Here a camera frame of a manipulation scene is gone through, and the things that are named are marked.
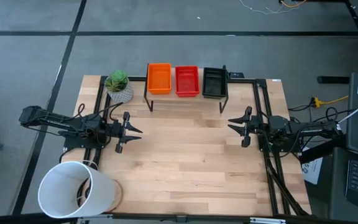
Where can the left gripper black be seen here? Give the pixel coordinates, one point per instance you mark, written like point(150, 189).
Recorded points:
point(113, 130)

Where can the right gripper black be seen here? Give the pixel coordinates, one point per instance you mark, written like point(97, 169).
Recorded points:
point(259, 126)

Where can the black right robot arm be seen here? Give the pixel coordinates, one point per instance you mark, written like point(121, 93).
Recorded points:
point(312, 129)

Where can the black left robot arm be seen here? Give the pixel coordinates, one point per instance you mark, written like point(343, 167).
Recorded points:
point(57, 120)

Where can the wooden shelf black metal legs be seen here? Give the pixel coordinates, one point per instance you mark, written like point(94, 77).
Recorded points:
point(172, 99)

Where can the white patterned plant pot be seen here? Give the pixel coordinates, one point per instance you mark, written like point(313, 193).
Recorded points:
point(123, 96)

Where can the small black box device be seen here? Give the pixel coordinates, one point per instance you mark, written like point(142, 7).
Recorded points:
point(236, 75)

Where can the green succulent plant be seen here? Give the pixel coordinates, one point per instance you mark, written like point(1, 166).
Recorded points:
point(117, 80)

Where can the round wooden lamp base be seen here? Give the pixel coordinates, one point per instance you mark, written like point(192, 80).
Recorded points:
point(119, 196)

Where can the white paper sheet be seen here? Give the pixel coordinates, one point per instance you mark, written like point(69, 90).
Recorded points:
point(312, 170)

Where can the white lamp shade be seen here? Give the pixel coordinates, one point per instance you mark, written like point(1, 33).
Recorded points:
point(64, 189)

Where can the black desk foot bar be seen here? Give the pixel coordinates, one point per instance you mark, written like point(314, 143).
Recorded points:
point(332, 79)

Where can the black aluminium table frame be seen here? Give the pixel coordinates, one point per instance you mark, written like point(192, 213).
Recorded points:
point(242, 80)

